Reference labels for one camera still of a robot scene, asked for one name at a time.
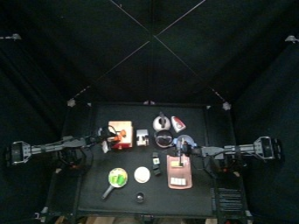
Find white toy food slices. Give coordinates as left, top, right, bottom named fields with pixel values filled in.
left=169, top=177, right=188, bottom=186

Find orange toy carrot piece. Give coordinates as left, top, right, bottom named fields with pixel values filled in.
left=114, top=129, right=127, bottom=142

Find black toy remote bar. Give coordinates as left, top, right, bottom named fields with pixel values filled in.
left=150, top=151, right=162, bottom=177

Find small black round cup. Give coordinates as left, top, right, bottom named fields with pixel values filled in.
left=134, top=191, right=145, bottom=204

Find pink cutting board tray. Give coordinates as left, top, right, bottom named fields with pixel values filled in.
left=165, top=154, right=193, bottom=191

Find toy frying pan green food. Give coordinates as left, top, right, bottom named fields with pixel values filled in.
left=99, top=167, right=129, bottom=201

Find white small card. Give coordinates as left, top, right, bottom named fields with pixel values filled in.
left=134, top=129, right=150, bottom=147

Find blue toy plate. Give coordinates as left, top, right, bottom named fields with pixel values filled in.
left=172, top=134, right=196, bottom=151

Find black toy pot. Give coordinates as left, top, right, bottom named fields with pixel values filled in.
left=153, top=129, right=174, bottom=149

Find white round plate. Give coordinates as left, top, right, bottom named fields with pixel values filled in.
left=133, top=165, right=152, bottom=185

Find red white toy carton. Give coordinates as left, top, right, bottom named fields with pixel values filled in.
left=170, top=115, right=188, bottom=134

